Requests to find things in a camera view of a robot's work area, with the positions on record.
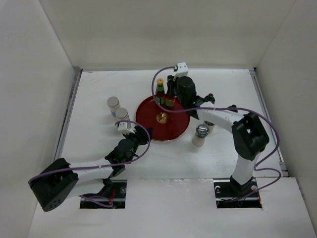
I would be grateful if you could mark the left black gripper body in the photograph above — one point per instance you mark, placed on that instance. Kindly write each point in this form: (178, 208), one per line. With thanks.
(137, 140)

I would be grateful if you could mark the clear grinder jar black top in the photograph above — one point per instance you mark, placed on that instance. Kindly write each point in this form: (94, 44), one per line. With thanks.
(209, 125)

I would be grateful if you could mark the far silver-lid salt jar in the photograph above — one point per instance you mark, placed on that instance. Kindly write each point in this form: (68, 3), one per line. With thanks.
(113, 104)

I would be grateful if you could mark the green-label sauce bottle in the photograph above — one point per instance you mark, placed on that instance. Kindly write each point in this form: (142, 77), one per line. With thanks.
(169, 100)
(160, 92)

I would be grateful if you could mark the right aluminium frame rail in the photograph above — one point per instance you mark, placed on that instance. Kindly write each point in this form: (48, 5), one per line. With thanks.
(274, 154)

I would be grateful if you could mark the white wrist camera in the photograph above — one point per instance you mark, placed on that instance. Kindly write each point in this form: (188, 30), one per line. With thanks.
(124, 127)
(180, 70)

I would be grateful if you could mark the front grinder jar chrome top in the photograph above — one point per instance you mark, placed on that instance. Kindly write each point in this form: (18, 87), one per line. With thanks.
(202, 131)

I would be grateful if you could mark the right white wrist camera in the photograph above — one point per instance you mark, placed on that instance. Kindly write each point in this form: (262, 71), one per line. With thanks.
(180, 70)

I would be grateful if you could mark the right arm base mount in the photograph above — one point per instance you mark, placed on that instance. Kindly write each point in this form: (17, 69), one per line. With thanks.
(230, 195)

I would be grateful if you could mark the white bottle black cap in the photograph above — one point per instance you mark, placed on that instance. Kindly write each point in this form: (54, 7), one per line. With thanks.
(211, 98)

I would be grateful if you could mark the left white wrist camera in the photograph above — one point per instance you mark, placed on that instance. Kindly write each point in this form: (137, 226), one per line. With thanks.
(124, 127)

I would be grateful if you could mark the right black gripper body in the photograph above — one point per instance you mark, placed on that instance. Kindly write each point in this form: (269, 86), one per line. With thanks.
(173, 86)

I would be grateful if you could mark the left aluminium frame rail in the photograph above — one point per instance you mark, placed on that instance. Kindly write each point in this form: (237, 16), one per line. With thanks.
(68, 112)

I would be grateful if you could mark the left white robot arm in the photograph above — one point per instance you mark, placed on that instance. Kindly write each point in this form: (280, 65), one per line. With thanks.
(92, 181)

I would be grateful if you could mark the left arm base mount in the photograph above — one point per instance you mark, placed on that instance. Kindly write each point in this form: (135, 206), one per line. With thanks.
(112, 195)

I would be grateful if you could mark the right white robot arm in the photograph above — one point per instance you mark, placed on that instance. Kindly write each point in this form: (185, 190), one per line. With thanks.
(249, 135)

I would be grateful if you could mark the silver-lid salt jar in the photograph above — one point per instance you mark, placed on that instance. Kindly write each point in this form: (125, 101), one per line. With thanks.
(122, 114)
(113, 104)

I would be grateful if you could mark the near silver-lid salt jar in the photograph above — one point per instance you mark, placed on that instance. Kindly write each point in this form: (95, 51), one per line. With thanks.
(122, 114)

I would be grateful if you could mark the aluminium frame rail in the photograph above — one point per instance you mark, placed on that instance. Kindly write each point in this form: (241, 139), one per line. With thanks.
(68, 112)
(274, 154)

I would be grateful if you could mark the round red tray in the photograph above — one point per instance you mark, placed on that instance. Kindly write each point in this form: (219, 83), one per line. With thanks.
(166, 126)

